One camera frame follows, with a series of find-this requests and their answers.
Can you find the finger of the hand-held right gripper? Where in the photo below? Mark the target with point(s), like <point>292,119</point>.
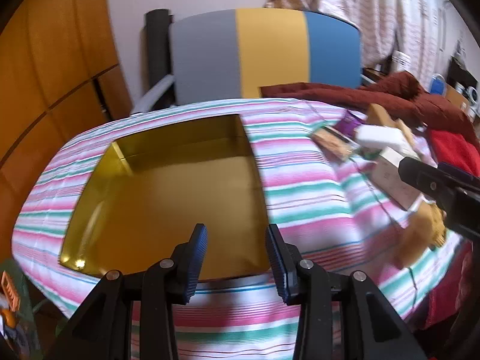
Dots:
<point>431,185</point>
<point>459,170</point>

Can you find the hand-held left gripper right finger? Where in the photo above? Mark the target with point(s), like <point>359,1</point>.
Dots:
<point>277,262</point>

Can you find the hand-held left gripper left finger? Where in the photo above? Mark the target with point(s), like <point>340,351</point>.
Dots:
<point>195,258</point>

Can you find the cream printed box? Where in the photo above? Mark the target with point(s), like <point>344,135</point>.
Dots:
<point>393,176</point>

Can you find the yellow plush toy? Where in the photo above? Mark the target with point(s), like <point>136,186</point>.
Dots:
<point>423,232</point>

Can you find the yellow sponge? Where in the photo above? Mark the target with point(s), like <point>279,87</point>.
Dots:
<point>407,135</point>
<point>380,116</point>

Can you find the gold tin container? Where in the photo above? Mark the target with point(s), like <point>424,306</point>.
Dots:
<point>168,202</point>

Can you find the white foam block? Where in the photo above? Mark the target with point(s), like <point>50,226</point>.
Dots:
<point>380,138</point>

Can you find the large purple snack packet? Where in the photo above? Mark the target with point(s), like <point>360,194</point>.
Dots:
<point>349,123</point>

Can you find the green yellow cracker packet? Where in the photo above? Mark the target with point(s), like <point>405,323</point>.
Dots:
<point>332,144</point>

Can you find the red cloth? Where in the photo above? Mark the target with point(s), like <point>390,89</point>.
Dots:
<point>453,146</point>

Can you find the striped blanket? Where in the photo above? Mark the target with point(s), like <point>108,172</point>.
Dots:
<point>311,202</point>

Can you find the cardboard box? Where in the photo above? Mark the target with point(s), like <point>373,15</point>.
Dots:
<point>457,97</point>

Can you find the brown quilted jacket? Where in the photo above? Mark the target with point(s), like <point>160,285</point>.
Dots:
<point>378,95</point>

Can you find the grey chair armrest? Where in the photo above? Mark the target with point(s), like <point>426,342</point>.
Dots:
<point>153,95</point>

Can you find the patterned pink curtain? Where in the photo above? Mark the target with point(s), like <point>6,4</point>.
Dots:
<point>375,7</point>

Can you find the green orange printed bag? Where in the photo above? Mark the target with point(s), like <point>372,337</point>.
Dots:
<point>17,307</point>

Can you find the grey yellow blue chair backrest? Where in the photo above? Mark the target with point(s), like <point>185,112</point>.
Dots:
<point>262,52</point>

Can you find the black padded chair roll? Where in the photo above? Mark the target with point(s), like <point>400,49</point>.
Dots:
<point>156,45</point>

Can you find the wooden wardrobe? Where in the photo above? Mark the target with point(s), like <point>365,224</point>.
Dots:
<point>48,82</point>

